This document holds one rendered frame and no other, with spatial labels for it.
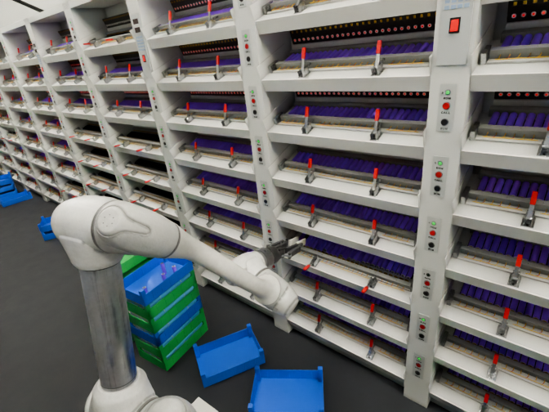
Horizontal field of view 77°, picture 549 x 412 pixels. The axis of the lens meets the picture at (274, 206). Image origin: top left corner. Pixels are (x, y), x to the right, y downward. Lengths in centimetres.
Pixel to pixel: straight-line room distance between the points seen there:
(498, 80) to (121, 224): 93
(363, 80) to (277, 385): 130
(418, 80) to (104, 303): 102
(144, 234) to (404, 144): 77
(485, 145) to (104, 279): 106
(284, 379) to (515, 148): 128
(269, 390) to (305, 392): 16
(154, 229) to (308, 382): 113
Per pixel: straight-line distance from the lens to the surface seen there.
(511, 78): 103
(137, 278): 185
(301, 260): 157
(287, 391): 171
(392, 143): 113
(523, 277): 125
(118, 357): 113
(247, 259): 129
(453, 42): 104
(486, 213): 115
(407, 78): 108
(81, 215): 93
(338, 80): 118
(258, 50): 137
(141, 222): 82
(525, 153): 107
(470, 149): 108
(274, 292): 119
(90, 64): 254
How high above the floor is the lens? 137
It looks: 25 degrees down
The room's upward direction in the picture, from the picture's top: 6 degrees counter-clockwise
